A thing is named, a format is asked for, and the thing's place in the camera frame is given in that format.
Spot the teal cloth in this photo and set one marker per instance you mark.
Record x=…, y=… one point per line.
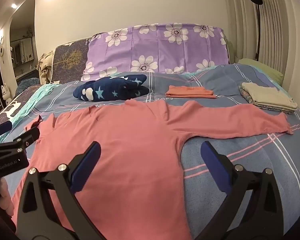
x=40, y=95

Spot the pink long-sleeve shirt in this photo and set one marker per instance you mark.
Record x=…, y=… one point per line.
x=127, y=142

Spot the plaid blue bed sheet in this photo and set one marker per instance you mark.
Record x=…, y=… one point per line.
x=240, y=160

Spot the folded beige garment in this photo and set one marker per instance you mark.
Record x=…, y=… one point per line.
x=265, y=93

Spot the ceiling spotlight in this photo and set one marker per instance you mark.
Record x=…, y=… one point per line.
x=13, y=5

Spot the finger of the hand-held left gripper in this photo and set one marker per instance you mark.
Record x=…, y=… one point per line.
x=27, y=136
x=1, y=128

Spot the white cat figurine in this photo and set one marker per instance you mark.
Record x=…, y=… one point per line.
x=5, y=93

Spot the navy star print blanket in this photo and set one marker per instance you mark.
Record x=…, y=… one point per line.
x=110, y=90

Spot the folded patterned garment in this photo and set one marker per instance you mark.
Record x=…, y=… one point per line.
x=246, y=95

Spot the dark tree print cushion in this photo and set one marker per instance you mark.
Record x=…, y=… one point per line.
x=67, y=60

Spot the beige clothing pile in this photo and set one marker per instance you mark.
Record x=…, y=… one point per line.
x=45, y=67

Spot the blue knitted blanket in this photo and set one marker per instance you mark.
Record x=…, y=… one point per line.
x=27, y=83

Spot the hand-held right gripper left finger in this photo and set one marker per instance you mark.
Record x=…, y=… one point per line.
x=88, y=164

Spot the green pillow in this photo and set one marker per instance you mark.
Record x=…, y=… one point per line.
x=260, y=66

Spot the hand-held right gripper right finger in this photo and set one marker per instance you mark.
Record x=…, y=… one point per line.
x=214, y=165

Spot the person's left hand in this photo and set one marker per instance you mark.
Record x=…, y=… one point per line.
x=5, y=197

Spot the dark deer print bedspread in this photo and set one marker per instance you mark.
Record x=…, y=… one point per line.
x=12, y=107

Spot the folded orange garment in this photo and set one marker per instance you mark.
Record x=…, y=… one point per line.
x=187, y=91

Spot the cream pleated curtain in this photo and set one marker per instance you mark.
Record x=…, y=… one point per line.
x=277, y=30

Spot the purple floral pillow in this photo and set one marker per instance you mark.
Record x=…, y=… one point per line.
x=160, y=47

